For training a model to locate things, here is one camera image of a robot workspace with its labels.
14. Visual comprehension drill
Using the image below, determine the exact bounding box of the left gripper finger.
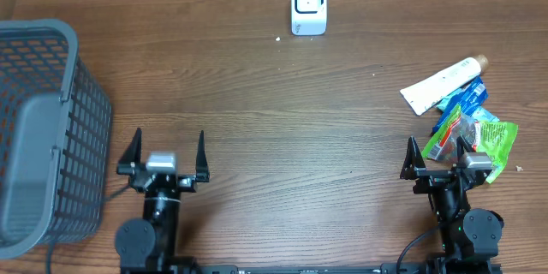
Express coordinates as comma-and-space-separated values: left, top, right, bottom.
195, 130, 210, 182
116, 128, 142, 176

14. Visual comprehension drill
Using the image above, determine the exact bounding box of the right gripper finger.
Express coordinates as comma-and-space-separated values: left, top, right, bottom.
456, 136, 473, 165
400, 136, 426, 180

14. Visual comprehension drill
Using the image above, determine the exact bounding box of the green snack bag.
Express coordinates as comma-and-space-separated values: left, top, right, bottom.
421, 104, 519, 184

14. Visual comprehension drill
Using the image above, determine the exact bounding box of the light teal tissue pack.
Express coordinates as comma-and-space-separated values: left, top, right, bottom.
436, 93, 499, 122

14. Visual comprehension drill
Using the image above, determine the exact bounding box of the blue snack wrapper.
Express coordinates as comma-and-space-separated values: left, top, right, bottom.
432, 76, 488, 134

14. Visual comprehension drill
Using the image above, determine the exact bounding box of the white tube gold cap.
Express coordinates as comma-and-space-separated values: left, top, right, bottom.
400, 55, 489, 116

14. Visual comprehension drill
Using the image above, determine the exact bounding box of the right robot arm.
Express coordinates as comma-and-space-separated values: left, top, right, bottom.
395, 137, 504, 273

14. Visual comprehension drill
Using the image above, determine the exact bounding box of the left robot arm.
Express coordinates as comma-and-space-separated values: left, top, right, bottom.
115, 128, 210, 274

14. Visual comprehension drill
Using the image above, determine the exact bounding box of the white barcode scanner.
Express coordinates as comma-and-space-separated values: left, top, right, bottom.
290, 0, 328, 36

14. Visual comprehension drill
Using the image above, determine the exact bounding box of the grey plastic mesh basket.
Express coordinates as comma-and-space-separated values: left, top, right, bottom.
1, 19, 112, 259

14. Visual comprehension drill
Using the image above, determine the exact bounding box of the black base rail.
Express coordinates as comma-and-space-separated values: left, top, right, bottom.
121, 263, 503, 274

